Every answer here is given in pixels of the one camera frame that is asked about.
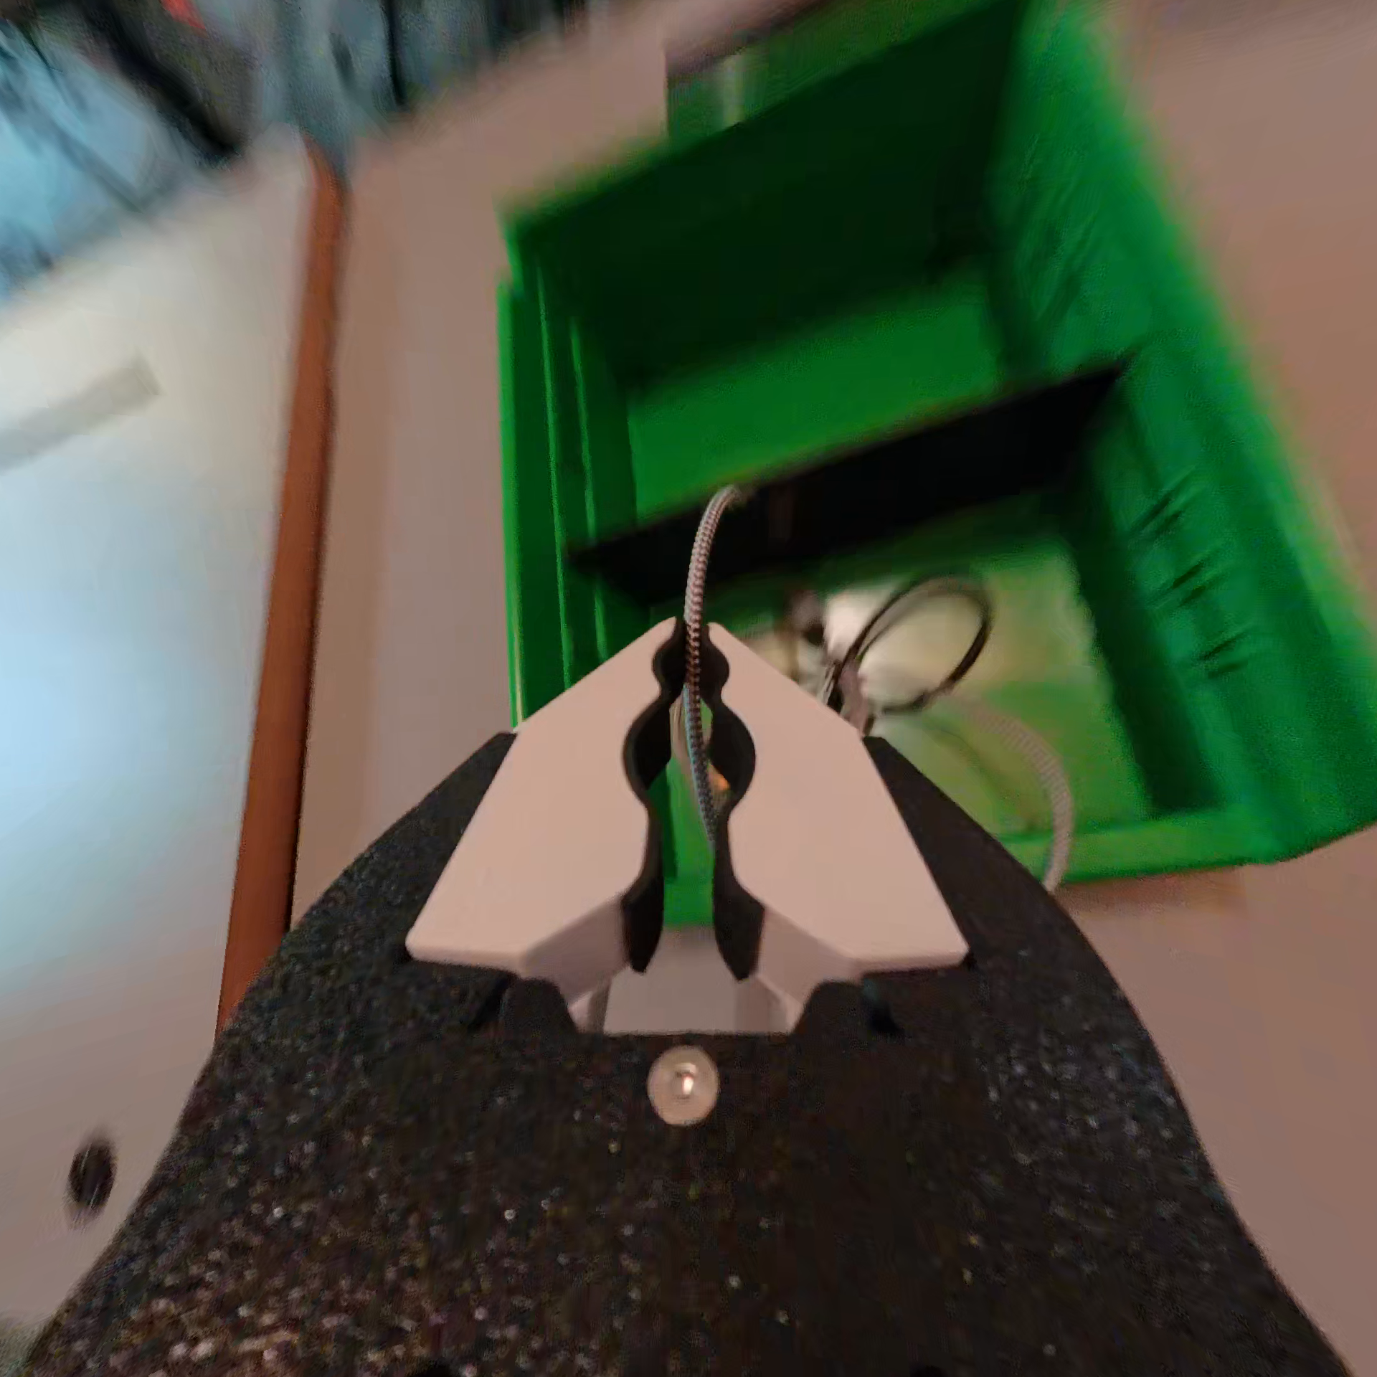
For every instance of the black round knob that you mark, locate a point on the black round knob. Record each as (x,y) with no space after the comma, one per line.
(91,1173)

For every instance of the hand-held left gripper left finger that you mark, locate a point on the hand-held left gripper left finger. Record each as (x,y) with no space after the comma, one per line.
(526,861)

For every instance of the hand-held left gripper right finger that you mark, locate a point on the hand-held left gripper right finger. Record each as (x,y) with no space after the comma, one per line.
(849,861)

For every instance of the green plastic bin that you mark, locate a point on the green plastic bin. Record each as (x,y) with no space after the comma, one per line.
(818,420)

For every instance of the brown wooden strip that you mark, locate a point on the brown wooden strip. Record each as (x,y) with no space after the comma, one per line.
(290,538)

